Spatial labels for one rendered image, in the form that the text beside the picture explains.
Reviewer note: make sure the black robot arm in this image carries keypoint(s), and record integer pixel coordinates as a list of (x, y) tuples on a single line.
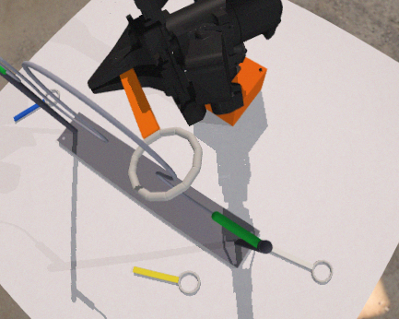
[(207, 63)]

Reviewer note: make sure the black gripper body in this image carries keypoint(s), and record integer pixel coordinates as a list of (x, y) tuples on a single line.
[(168, 40)]

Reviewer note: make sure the grey loop with yellow handle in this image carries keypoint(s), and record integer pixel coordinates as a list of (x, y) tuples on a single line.
[(167, 277)]

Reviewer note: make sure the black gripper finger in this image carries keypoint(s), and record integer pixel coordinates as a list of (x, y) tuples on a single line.
[(130, 50), (149, 77)]

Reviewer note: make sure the grey ring with orange handle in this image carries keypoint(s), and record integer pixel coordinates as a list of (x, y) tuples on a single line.
[(151, 132)]

